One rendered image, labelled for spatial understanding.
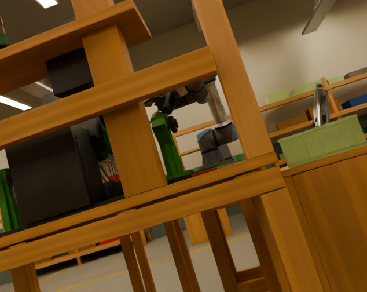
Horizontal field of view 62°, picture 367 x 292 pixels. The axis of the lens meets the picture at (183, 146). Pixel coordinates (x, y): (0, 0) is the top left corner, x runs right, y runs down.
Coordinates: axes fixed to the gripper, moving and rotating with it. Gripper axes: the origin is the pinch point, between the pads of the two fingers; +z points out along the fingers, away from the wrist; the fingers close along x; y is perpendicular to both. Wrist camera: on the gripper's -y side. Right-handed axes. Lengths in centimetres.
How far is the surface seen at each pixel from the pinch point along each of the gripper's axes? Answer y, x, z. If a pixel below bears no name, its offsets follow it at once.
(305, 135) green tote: -9, -62, -65
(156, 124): -25.0, 6.4, -5.7
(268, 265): -37, -103, -8
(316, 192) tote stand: -32, -77, -51
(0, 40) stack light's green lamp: 10, 58, 26
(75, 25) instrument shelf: -7.9, 48.7, -2.8
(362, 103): 317, -414, -325
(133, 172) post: -43.7, 6.6, 8.5
